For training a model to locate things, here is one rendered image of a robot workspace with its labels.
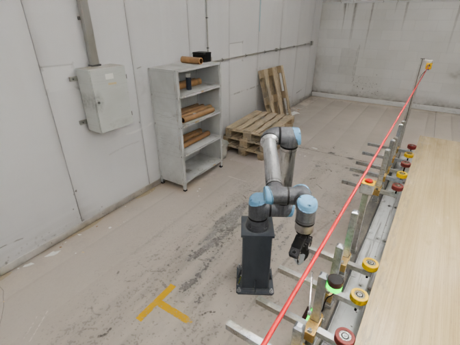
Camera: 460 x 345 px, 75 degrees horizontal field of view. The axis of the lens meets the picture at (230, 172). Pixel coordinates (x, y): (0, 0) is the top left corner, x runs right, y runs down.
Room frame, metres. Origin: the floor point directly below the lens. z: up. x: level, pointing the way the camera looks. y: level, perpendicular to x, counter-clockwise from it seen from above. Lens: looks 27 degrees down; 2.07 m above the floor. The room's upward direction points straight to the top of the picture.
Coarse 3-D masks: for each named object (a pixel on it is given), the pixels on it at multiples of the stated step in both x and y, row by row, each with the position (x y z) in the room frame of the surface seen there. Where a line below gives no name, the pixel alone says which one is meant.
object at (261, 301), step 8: (264, 304) 0.98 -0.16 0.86; (272, 304) 0.98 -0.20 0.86; (272, 312) 0.96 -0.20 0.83; (288, 312) 0.94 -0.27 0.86; (288, 320) 0.91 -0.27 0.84; (304, 320) 0.89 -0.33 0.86; (320, 328) 0.86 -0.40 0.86; (320, 336) 0.83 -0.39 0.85; (328, 336) 0.82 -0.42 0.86; (336, 344) 0.79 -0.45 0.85
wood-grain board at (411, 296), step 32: (416, 160) 2.51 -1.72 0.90; (448, 160) 2.51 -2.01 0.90; (416, 192) 1.94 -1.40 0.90; (448, 192) 1.94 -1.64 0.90; (416, 224) 1.55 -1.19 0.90; (448, 224) 1.55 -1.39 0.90; (384, 256) 1.26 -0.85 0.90; (416, 256) 1.26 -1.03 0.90; (448, 256) 1.26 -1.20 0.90; (384, 288) 1.04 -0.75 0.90; (416, 288) 1.04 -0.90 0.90; (448, 288) 1.04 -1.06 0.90; (384, 320) 0.86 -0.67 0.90; (416, 320) 0.86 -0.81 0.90; (448, 320) 0.86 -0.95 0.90
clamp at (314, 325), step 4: (308, 320) 0.89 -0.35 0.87; (312, 320) 0.89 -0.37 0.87; (320, 320) 0.89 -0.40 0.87; (308, 324) 0.87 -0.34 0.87; (312, 324) 0.87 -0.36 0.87; (316, 324) 0.87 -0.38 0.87; (320, 324) 0.90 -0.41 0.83; (312, 328) 0.85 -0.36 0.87; (316, 328) 0.85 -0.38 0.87; (312, 332) 0.83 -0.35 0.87; (304, 336) 0.83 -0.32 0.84; (308, 336) 0.82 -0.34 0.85; (312, 336) 0.81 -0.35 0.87; (308, 340) 0.82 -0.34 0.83; (312, 340) 0.81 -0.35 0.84
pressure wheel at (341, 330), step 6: (336, 330) 0.81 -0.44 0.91; (342, 330) 0.81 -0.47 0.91; (348, 330) 0.81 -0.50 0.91; (336, 336) 0.79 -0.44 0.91; (342, 336) 0.79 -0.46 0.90; (348, 336) 0.79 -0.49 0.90; (354, 336) 0.79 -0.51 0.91; (336, 342) 0.78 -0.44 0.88; (342, 342) 0.76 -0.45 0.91; (348, 342) 0.76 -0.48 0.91; (354, 342) 0.76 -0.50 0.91
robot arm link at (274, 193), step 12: (264, 132) 1.80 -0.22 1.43; (276, 132) 1.79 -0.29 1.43; (264, 144) 1.70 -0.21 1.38; (276, 144) 1.70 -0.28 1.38; (264, 156) 1.59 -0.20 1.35; (276, 156) 1.56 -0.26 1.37; (264, 168) 1.51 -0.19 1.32; (276, 168) 1.44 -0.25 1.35; (276, 180) 1.34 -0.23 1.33; (264, 192) 1.28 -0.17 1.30; (276, 192) 1.26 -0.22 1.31; (288, 192) 1.25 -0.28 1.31; (276, 204) 1.25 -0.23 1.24; (288, 204) 1.25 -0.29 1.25
